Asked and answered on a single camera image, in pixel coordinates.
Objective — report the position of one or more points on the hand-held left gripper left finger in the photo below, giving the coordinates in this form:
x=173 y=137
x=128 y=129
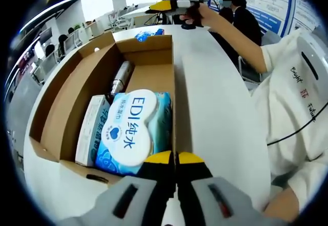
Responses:
x=143 y=192

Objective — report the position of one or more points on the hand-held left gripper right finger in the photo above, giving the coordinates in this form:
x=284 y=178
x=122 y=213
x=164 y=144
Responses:
x=200 y=192

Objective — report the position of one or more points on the blue wipes pack soft item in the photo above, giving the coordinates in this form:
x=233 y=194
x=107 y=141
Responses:
x=133 y=123

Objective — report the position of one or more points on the brown cardboard shoe box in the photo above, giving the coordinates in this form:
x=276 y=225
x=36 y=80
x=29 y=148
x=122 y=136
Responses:
x=148 y=80

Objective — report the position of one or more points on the white carton box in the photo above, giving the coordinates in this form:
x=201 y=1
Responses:
x=88 y=131

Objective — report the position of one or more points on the person's right hand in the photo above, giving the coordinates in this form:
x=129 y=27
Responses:
x=205 y=16

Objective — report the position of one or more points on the blue tissue packet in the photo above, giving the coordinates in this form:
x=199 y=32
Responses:
x=150 y=34

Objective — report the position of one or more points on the black computer mouse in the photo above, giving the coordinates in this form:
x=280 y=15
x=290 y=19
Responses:
x=188 y=26

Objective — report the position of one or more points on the silver metal bottle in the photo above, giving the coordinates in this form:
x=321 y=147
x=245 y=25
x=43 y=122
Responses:
x=123 y=77

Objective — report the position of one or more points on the white armrest office chair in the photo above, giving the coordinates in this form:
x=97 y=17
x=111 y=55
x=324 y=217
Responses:
x=249 y=69

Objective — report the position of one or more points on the person's white shirt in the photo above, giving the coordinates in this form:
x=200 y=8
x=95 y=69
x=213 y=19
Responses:
x=289 y=95

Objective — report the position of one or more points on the white chest device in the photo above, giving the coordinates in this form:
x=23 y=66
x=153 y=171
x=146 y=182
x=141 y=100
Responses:
x=315 y=57

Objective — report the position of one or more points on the blue framed wall poster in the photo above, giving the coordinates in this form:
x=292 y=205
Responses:
x=271 y=8

